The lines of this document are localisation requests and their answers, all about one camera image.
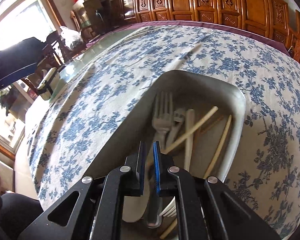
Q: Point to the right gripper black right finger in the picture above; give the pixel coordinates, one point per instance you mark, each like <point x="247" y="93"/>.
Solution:
<point x="206" y="208"/>

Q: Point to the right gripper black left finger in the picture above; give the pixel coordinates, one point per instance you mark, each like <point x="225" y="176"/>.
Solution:
<point x="92" y="208"/>

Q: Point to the silver metal fork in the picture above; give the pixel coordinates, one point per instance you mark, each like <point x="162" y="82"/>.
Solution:
<point x="162" y="123"/>

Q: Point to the white plastic fork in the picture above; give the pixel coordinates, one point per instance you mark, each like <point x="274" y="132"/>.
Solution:
<point x="170" y="210"/>

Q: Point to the dark wooden chair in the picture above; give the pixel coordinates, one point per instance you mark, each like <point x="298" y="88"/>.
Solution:
<point x="55" y="51"/>

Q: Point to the light wooden chopstick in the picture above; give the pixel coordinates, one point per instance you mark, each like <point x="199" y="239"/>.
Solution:
<point x="195" y="127"/>
<point x="219" y="148"/>

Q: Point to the blue floral tablecloth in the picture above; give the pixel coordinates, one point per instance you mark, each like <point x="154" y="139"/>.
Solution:
<point x="265" y="173"/>

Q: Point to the grey metal tray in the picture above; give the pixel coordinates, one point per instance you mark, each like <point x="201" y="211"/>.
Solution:
<point x="197" y="90"/>

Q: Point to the dark brown chopstick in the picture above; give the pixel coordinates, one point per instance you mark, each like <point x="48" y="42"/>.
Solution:
<point x="211" y="125"/>

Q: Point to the cardboard boxes stack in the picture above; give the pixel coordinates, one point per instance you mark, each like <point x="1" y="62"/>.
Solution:
<point x="91" y="13"/>

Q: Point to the small silver fork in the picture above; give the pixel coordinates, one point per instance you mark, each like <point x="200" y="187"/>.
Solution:
<point x="178" y="120"/>

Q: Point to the carved wooden bench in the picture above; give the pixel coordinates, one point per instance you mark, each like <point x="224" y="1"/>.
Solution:
<point x="267" y="18"/>

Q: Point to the white black strapped device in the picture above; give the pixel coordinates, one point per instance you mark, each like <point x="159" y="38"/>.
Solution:
<point x="49" y="83"/>

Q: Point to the white plastic utensil handle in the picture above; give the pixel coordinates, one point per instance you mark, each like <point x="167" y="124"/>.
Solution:
<point x="189" y="123"/>

